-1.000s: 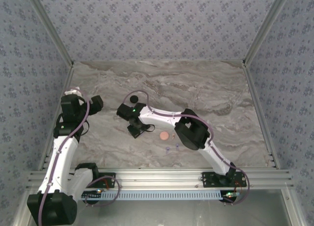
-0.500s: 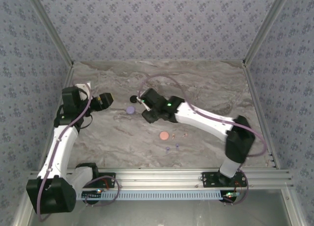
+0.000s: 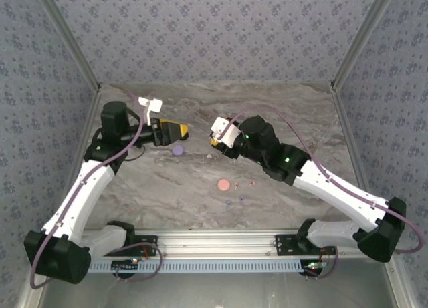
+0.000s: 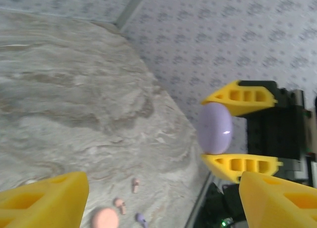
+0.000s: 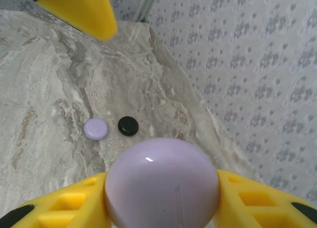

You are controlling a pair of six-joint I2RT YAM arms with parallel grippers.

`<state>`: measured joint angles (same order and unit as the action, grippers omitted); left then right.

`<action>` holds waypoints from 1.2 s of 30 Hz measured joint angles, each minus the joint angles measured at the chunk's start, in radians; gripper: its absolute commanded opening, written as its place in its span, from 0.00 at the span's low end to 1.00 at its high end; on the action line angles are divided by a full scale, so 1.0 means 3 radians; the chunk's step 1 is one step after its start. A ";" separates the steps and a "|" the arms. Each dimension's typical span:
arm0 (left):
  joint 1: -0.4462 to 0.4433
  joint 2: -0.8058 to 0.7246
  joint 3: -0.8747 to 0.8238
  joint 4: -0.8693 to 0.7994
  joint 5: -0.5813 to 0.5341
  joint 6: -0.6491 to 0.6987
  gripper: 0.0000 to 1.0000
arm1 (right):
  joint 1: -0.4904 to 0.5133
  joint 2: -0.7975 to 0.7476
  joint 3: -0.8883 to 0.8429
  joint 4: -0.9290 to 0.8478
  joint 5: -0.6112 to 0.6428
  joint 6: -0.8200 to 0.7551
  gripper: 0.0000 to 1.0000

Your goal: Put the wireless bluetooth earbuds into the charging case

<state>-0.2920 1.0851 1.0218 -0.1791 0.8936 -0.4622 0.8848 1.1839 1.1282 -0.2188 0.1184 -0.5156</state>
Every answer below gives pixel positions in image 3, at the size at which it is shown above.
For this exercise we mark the purple earbud charging case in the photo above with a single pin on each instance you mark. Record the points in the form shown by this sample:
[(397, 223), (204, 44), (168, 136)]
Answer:
[(177, 150)]

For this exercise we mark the pink earbud charging case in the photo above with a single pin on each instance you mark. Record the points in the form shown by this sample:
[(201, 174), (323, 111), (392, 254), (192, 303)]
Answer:
[(223, 185)]

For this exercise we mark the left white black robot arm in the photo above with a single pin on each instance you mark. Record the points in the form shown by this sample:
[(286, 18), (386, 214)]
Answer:
[(80, 194)]

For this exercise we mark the small circuit board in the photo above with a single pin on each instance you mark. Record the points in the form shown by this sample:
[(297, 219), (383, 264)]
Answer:
[(314, 265), (125, 265)]

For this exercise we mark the aluminium side rail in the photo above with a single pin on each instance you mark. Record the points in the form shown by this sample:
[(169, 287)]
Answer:
[(90, 117), (347, 134)]

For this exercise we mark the aluminium frame post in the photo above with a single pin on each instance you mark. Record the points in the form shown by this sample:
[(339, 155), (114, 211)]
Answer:
[(72, 37), (360, 37)]

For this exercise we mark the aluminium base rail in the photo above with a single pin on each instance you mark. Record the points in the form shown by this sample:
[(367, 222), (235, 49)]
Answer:
[(217, 242)]

